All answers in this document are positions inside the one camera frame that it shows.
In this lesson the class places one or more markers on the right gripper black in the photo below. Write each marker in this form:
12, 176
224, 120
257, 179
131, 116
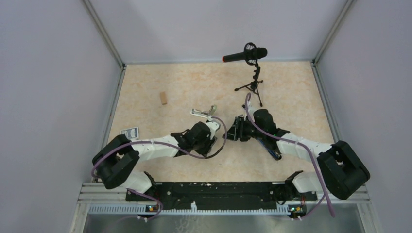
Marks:
237, 132

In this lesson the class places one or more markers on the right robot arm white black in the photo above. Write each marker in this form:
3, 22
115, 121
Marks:
339, 166

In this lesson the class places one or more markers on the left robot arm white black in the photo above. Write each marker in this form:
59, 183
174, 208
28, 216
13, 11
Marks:
116, 163

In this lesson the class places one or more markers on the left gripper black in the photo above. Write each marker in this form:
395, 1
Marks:
205, 151

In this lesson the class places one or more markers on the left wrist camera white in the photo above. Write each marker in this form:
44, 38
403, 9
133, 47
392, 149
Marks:
213, 126

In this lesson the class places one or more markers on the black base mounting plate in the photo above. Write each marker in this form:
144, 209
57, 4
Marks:
227, 195

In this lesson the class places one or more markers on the black microphone orange tip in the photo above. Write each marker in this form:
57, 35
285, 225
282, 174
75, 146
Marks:
244, 55

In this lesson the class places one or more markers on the small brown staple box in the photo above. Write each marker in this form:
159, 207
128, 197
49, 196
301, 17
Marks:
163, 98

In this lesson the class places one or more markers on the blue stapler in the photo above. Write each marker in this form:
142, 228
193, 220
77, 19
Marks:
270, 144

